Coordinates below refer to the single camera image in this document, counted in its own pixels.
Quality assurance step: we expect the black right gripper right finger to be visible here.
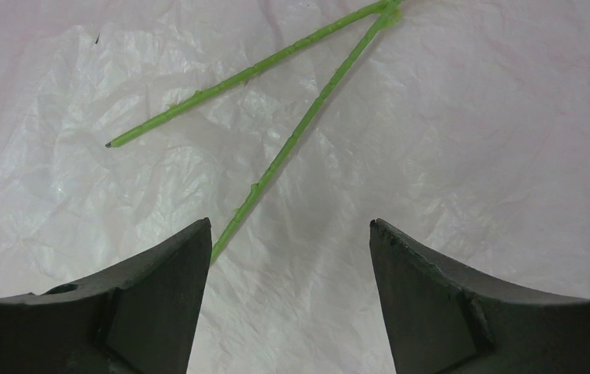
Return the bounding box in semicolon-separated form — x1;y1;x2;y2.
369;219;590;373

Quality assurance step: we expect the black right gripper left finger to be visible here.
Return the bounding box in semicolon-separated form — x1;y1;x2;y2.
0;218;212;373

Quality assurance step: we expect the purple wrapping paper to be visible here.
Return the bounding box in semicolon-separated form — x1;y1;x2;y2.
0;1;590;373

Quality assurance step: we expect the pink and yellow flower bouquet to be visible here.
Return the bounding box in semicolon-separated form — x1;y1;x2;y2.
114;1;377;252

